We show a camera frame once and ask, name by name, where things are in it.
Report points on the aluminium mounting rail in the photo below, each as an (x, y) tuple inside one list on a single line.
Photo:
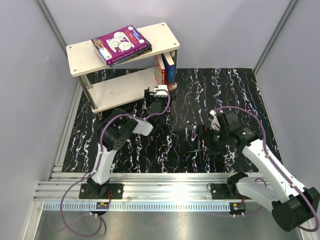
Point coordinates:
[(137, 187)]

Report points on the white slotted cable duct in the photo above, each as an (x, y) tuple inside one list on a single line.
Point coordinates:
[(118, 206)]

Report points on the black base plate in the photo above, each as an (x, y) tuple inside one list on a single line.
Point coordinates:
[(220, 191), (113, 191)]

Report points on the white two-tier wooden shelf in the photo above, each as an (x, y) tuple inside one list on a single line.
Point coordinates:
[(107, 88)]

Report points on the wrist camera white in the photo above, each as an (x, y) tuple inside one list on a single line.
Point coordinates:
[(160, 91), (214, 123)]

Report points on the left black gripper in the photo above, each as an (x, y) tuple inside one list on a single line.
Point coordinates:
[(148, 94)]

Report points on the purple puzzle book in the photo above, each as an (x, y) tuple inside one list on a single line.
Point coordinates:
[(119, 44)]

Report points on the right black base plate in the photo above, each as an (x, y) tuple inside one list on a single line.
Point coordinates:
[(220, 191)]

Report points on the black book with circles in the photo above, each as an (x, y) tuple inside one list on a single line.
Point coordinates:
[(142, 52)]

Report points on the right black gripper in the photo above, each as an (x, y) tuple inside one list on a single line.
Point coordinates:
[(205, 132)]

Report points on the black marble pattern mat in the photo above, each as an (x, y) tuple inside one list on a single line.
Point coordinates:
[(174, 148)]

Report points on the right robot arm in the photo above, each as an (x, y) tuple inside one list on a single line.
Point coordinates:
[(291, 204)]

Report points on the red puzzle book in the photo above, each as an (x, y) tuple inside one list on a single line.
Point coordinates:
[(160, 71)]

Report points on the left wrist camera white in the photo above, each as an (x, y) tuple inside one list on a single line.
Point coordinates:
[(160, 91)]

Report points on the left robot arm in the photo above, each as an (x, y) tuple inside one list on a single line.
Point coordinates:
[(118, 128)]

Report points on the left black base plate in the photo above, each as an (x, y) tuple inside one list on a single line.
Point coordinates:
[(113, 191)]

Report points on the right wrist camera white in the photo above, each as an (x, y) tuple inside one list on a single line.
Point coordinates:
[(214, 123)]

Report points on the blue Jane Eyre book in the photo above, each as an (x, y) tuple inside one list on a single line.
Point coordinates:
[(170, 70)]

